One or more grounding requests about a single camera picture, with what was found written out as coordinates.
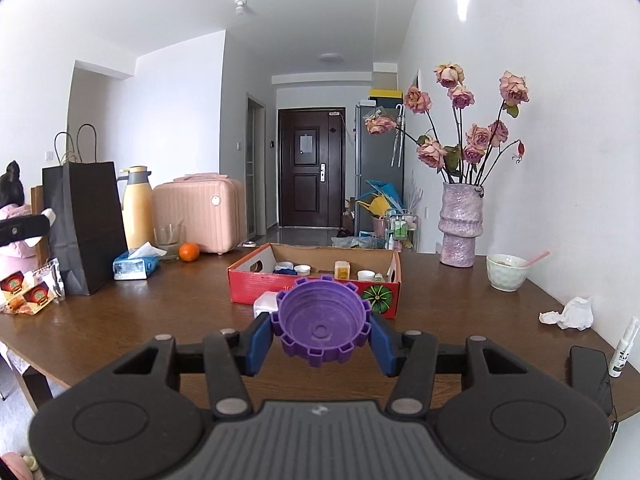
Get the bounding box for pale green bowl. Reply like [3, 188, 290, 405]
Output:
[486, 254, 530, 292]

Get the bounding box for dried pink roses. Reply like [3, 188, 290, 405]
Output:
[365, 62, 531, 186]

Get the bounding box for pink suitcase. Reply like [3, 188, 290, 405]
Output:
[151, 172, 241, 255]

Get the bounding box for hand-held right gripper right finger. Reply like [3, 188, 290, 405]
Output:
[369, 312, 568, 420]

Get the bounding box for blue tissue pack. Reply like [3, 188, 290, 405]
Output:
[112, 241, 168, 281]

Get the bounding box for white plastic bottle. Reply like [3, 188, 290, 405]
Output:
[252, 291, 280, 319]

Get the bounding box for red snack packet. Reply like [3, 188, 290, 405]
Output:
[22, 285, 55, 315]
[0, 269, 28, 306]

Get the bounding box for black smartphone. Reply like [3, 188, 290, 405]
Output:
[570, 346, 613, 416]

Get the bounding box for yellow thermos jug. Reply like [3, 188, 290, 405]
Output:
[117, 166, 155, 251]

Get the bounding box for white interior door frame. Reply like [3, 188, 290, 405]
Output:
[246, 92, 267, 241]

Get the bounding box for small rack with bottles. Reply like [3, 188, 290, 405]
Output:
[387, 214, 418, 251]

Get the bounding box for grey refrigerator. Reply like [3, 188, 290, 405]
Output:
[355, 102, 405, 236]

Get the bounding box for red cardboard box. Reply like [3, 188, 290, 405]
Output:
[227, 242, 402, 320]

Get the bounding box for dark brown entrance door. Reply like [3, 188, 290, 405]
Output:
[278, 107, 346, 228]

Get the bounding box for wooden chair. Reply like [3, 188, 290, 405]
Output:
[30, 185, 52, 263]

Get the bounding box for crumpled white tissue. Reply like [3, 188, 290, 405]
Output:
[539, 296, 594, 331]

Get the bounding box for person's pink clothing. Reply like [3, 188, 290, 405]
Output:
[0, 452, 41, 480]

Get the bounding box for black paper bag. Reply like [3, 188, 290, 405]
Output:
[42, 124, 128, 296]

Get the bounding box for pink textured vase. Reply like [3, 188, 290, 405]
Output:
[439, 182, 485, 267]

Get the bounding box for silver snack packet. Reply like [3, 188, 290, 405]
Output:
[30, 257, 67, 302]

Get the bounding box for blue and yellow floor clutter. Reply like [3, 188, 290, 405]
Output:
[357, 180, 403, 221]

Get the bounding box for white folded umbrella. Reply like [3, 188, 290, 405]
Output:
[391, 104, 406, 167]

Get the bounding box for clear glass cup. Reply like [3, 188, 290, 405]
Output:
[154, 224, 186, 261]

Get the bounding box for purple gear-shaped cap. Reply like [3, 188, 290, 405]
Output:
[270, 276, 373, 368]

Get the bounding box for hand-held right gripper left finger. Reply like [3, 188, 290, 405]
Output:
[75, 312, 275, 421]

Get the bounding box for small white spray bottle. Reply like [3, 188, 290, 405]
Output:
[607, 316, 640, 378]

